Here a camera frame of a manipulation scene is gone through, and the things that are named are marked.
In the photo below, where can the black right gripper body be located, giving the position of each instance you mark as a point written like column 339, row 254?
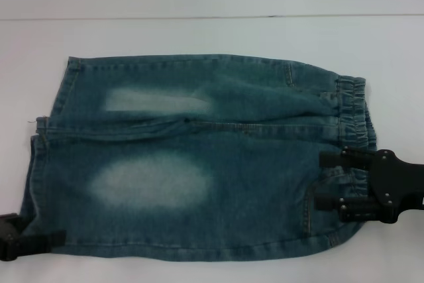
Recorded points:
column 394, row 183

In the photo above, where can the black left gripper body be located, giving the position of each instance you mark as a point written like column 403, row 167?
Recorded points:
column 8, row 240

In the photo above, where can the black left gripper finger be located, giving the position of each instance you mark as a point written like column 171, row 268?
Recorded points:
column 39, row 240

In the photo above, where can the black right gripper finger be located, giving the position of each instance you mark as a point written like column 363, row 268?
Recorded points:
column 344, row 159
column 357, row 210

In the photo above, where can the blue denim shorts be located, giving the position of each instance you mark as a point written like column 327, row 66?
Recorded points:
column 212, row 163

